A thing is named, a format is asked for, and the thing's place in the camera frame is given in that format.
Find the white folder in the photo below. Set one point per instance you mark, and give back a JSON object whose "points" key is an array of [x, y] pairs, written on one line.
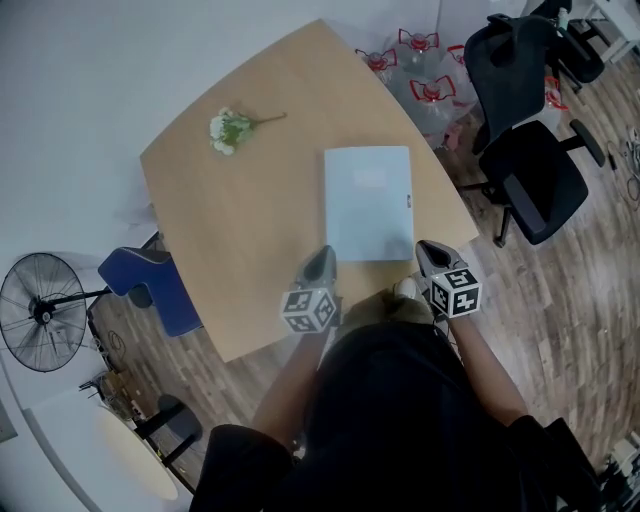
{"points": [[367, 210]]}

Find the person's black shirt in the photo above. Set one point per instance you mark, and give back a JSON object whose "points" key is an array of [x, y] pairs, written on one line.
{"points": [[390, 430]]}

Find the black floor fan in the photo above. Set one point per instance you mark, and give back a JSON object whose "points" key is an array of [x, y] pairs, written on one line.
{"points": [[45, 312]]}

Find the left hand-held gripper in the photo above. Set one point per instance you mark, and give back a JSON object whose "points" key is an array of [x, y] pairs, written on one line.
{"points": [[310, 310]]}

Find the person's olive trousers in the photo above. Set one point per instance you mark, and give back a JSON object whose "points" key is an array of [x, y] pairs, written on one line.
{"points": [[385, 310]]}

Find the white artificial flower bunch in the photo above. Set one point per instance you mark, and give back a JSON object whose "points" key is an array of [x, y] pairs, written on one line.
{"points": [[225, 130]]}

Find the blue chair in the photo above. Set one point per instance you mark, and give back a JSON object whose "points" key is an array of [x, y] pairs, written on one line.
{"points": [[160, 290]]}

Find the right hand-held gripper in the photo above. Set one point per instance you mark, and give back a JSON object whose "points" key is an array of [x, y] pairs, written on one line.
{"points": [[457, 295]]}

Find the white rectangular table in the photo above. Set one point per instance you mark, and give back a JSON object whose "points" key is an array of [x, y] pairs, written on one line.
{"points": [[620, 30]]}

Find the person's left forearm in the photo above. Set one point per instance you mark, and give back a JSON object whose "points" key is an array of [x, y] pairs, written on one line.
{"points": [[290, 385]]}

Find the person's white shoe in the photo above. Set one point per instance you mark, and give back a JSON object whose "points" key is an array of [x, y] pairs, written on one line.
{"points": [[405, 288]]}

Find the white round table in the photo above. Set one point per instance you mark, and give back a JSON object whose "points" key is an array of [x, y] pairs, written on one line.
{"points": [[135, 455]]}

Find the person's right forearm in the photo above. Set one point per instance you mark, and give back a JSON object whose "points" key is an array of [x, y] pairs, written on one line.
{"points": [[487, 375]]}

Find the black mesh office chair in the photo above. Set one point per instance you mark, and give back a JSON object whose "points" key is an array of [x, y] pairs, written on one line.
{"points": [[575, 45], [540, 170]]}

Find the black stool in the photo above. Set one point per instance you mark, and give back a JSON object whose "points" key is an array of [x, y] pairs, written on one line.
{"points": [[172, 430]]}

